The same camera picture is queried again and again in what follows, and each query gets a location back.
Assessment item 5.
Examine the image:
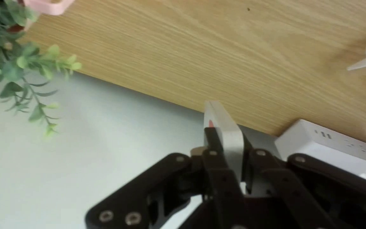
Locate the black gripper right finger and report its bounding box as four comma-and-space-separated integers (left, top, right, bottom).
240, 131, 366, 229

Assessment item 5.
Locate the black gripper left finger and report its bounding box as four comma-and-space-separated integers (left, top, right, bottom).
85, 125, 251, 229

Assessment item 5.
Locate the white power strip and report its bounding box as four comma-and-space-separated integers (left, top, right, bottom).
273, 118, 366, 171

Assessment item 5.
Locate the green potted plant white pot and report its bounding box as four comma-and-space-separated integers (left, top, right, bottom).
0, 0, 82, 137

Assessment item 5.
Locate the pink plastic object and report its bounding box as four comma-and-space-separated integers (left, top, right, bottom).
21, 0, 76, 17

